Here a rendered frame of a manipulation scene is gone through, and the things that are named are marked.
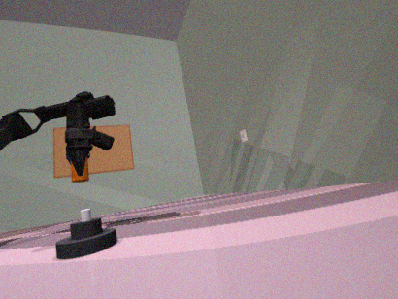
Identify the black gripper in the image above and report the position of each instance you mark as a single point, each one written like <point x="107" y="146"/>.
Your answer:
<point x="77" y="137"/>

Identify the black round pedestal with silver shaft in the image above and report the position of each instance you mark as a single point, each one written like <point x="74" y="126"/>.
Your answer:
<point x="87" y="237"/>

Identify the orange tapered knob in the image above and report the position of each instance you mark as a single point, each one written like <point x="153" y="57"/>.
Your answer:
<point x="76" y="177"/>

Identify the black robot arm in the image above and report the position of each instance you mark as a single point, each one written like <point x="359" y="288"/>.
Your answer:
<point x="13" y="126"/>

